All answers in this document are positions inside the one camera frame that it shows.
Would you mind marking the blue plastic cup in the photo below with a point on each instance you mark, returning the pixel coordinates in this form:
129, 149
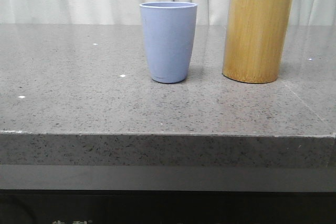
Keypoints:
168, 30

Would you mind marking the bamboo cylinder holder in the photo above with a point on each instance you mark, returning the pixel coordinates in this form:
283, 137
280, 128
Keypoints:
255, 35

